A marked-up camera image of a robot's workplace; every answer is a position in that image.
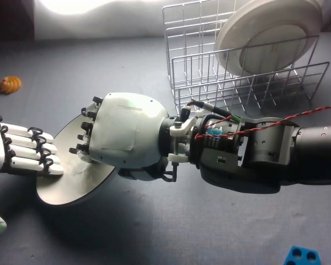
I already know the silver wire dish rack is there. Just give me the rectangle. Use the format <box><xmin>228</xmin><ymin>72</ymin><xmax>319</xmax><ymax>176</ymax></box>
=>
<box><xmin>162</xmin><ymin>0</ymin><xmax>330</xmax><ymax>110</ymax></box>

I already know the grey table cloth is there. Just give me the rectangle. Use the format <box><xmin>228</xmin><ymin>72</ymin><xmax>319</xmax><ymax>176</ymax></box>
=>
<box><xmin>0</xmin><ymin>30</ymin><xmax>331</xmax><ymax>265</ymax></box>

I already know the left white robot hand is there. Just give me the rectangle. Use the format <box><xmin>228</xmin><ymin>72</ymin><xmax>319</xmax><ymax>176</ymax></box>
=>
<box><xmin>0</xmin><ymin>115</ymin><xmax>65</xmax><ymax>236</ymax></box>

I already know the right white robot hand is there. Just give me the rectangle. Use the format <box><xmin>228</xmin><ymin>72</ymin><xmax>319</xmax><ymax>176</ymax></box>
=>
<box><xmin>68</xmin><ymin>92</ymin><xmax>169</xmax><ymax>182</ymax></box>

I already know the white backdrop cloth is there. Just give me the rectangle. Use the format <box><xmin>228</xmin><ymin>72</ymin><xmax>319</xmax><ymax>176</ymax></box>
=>
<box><xmin>33</xmin><ymin>0</ymin><xmax>331</xmax><ymax>40</ymax></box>

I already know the white plate with black rim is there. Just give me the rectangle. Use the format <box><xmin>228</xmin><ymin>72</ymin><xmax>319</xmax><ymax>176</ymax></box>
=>
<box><xmin>215</xmin><ymin>0</ymin><xmax>325</xmax><ymax>76</ymax></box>
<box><xmin>35</xmin><ymin>114</ymin><xmax>115</xmax><ymax>206</ymax></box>

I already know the orange swirl pastry toy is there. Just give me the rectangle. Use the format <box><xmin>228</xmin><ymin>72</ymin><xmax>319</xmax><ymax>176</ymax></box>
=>
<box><xmin>0</xmin><ymin>75</ymin><xmax>23</xmax><ymax>96</ymax></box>

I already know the blue pentagon block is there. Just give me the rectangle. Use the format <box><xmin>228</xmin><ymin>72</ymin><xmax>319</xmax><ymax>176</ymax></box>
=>
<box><xmin>282</xmin><ymin>245</ymin><xmax>325</xmax><ymax>265</ymax></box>

